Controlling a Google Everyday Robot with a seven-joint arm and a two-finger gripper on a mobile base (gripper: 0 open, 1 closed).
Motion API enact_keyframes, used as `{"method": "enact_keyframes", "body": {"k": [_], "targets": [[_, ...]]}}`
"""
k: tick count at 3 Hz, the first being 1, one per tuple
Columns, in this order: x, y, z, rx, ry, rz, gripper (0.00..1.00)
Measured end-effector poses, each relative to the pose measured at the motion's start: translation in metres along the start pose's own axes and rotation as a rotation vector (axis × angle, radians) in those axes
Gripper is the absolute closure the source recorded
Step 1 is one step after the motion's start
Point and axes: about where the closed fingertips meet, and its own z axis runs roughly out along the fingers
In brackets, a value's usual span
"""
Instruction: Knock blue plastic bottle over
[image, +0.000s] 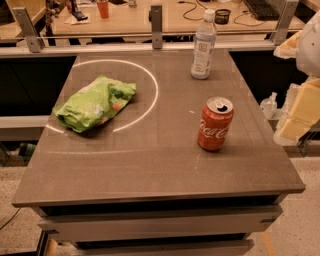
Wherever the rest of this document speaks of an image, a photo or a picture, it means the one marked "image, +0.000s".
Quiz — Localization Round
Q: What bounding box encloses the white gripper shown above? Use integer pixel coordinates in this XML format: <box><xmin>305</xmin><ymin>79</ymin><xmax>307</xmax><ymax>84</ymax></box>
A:
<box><xmin>273</xmin><ymin>10</ymin><xmax>320</xmax><ymax>146</ymax></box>

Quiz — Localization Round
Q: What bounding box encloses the blue plastic water bottle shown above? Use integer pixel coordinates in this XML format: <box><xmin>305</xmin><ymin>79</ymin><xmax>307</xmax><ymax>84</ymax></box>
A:
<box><xmin>191</xmin><ymin>9</ymin><xmax>217</xmax><ymax>79</ymax></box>

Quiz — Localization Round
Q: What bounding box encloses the small clear sanitizer bottle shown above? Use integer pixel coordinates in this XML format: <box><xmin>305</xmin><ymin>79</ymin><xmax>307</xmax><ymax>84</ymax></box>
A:
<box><xmin>260</xmin><ymin>92</ymin><xmax>277</xmax><ymax>120</ymax></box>

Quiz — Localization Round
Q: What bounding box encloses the green bottle under table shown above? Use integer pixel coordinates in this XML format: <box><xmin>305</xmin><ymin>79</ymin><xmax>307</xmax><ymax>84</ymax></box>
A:
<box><xmin>19</xmin><ymin>143</ymin><xmax>36</xmax><ymax>157</ymax></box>

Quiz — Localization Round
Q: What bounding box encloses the black keyboard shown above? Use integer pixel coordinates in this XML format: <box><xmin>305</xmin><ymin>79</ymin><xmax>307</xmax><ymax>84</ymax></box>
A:
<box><xmin>243</xmin><ymin>0</ymin><xmax>279</xmax><ymax>21</ymax></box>

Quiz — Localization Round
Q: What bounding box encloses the red Coca-Cola can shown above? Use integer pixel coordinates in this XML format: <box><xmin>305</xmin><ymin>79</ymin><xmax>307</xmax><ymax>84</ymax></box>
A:
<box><xmin>198</xmin><ymin>96</ymin><xmax>234</xmax><ymax>151</ymax></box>

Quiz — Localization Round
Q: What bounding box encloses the black mesh pen cup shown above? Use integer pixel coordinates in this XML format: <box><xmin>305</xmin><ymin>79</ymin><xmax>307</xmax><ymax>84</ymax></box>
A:
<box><xmin>215</xmin><ymin>9</ymin><xmax>231</xmax><ymax>25</ymax></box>

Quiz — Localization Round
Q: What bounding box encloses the wooden background desk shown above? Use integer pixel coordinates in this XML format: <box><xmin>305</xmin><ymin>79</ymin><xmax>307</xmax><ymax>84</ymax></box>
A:
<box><xmin>52</xmin><ymin>0</ymin><xmax>277</xmax><ymax>37</ymax></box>

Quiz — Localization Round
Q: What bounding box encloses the orange plastic cup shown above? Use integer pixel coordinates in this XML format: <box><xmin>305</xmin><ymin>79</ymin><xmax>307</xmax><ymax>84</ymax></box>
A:
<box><xmin>97</xmin><ymin>0</ymin><xmax>109</xmax><ymax>19</ymax></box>

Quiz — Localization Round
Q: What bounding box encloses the green chip bag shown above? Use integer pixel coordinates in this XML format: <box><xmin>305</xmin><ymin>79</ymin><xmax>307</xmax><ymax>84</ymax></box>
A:
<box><xmin>53</xmin><ymin>75</ymin><xmax>137</xmax><ymax>133</ymax></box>

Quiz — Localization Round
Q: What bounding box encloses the upper cabinet drawer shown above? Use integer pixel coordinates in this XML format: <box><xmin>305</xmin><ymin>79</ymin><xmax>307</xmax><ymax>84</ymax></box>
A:
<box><xmin>39</xmin><ymin>205</ymin><xmax>282</xmax><ymax>242</ymax></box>

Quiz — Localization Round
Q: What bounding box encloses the cabinet drawer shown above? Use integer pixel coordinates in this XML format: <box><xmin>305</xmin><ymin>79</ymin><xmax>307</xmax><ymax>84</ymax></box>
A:
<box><xmin>75</xmin><ymin>240</ymin><xmax>254</xmax><ymax>256</ymax></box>
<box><xmin>39</xmin><ymin>205</ymin><xmax>282</xmax><ymax>242</ymax></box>

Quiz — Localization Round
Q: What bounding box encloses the lower cabinet drawer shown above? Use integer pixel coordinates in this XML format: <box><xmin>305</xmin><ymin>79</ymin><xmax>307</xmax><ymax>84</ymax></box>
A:
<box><xmin>75</xmin><ymin>240</ymin><xmax>254</xmax><ymax>256</ymax></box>

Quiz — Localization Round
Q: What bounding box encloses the right metal bracket post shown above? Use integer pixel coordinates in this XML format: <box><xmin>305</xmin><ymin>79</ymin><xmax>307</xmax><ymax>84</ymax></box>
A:
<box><xmin>271</xmin><ymin>0</ymin><xmax>299</xmax><ymax>46</ymax></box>

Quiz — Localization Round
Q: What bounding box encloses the metal bracket post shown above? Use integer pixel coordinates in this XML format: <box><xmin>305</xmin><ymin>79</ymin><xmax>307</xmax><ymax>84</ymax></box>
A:
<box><xmin>149</xmin><ymin>3</ymin><xmax>162</xmax><ymax>49</ymax></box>
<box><xmin>13</xmin><ymin>7</ymin><xmax>44</xmax><ymax>53</ymax></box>
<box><xmin>271</xmin><ymin>0</ymin><xmax>299</xmax><ymax>46</ymax></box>

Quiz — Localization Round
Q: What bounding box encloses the black cable on desk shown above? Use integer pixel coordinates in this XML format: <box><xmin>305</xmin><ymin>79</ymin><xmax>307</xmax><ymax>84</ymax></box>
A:
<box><xmin>177</xmin><ymin>0</ymin><xmax>208</xmax><ymax>22</ymax></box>

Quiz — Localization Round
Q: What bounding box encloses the middle metal bracket post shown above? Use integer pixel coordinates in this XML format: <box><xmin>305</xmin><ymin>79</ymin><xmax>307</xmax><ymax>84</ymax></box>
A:
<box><xmin>149</xmin><ymin>3</ymin><xmax>162</xmax><ymax>49</ymax></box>

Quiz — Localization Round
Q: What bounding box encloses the left metal bracket post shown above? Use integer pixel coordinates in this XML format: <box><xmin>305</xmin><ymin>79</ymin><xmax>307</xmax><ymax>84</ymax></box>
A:
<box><xmin>13</xmin><ymin>7</ymin><xmax>44</xmax><ymax>53</ymax></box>

